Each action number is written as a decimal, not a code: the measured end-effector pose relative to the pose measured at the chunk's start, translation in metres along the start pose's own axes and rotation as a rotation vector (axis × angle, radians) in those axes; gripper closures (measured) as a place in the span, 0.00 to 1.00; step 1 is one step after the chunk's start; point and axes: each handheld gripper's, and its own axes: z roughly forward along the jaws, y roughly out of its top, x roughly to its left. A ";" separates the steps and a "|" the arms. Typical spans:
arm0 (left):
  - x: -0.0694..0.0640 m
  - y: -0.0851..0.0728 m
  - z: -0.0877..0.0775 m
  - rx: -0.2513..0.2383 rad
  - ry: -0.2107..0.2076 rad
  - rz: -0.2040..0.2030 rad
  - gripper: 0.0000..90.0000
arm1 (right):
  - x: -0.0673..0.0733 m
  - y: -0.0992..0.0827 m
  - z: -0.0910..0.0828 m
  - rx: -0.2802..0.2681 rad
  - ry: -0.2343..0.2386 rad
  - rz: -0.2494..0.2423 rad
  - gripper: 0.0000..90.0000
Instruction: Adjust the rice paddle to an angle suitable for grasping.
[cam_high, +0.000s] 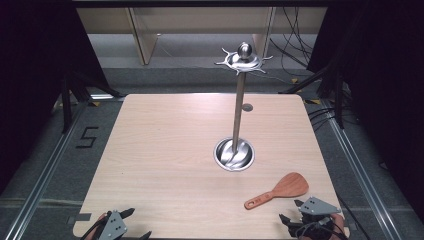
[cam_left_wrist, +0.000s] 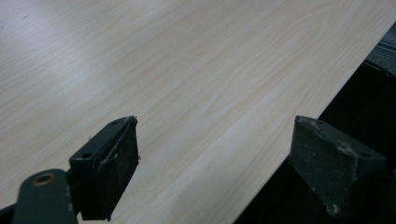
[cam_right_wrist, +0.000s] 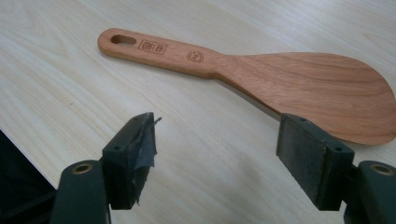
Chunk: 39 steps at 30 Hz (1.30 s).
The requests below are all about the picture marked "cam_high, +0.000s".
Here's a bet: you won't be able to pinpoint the beige wooden desk frame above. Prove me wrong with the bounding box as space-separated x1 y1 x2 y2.
76 6 328 66

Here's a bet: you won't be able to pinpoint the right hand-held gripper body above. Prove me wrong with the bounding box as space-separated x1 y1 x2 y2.
289 196 342 238

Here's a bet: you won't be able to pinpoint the aluminium floor rail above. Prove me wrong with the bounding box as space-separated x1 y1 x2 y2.
2 99 88 240
319 99 403 240

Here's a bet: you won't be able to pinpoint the person's right hand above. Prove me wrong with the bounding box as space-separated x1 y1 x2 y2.
299 214 348 240

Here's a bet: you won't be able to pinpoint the black floor cables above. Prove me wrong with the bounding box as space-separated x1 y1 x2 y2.
269 6 316 69

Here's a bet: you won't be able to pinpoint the black metal stand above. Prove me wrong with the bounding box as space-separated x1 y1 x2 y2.
279 61 354 130
59 71 126 135

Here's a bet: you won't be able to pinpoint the dark curtain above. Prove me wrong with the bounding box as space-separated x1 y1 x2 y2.
305 0 424 221
0 0 111 196

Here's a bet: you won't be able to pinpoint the wooden rice spatula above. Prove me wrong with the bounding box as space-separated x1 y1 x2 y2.
243 171 310 211

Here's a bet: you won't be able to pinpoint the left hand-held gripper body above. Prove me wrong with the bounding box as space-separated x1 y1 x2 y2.
97 209 129 240

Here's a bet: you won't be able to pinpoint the metal utensil rack stand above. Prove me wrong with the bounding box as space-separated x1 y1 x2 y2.
213 41 274 173

